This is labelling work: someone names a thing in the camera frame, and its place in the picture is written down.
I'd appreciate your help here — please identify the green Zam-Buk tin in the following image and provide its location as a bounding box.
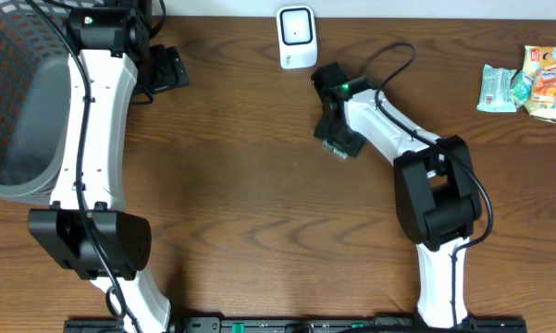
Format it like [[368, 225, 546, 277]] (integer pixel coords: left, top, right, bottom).
[[322, 141, 348, 161]]

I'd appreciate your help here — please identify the teal wet wipe packet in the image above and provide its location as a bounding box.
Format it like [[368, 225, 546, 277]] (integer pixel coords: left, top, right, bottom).
[[476, 65, 516, 113]]

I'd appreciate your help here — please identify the green Kleenex tissue pack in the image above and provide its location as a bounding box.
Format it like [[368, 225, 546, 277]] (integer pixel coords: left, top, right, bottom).
[[511, 71, 533, 108]]

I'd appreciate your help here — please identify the yellow snack bag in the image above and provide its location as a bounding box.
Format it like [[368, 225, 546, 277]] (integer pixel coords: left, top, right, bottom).
[[523, 45, 556, 123]]

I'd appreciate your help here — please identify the orange tissue pack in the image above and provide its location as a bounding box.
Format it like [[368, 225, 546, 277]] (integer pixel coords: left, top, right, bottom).
[[531, 70, 556, 103]]

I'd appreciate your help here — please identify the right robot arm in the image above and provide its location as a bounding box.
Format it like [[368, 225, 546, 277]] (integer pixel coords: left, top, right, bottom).
[[311, 63, 482, 328]]

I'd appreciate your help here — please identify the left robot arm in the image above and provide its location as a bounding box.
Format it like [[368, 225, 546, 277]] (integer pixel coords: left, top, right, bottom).
[[29, 1, 189, 332]]

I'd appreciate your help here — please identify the white barcode scanner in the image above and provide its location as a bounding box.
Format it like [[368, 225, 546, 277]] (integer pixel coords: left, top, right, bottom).
[[276, 5, 318, 69]]

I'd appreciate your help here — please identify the dark grey plastic mesh basket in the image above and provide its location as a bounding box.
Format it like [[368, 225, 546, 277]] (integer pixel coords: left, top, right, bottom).
[[0, 0, 70, 204]]

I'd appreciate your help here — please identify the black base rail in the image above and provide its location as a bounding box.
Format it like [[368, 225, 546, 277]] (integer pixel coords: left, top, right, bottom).
[[63, 315, 529, 333]]

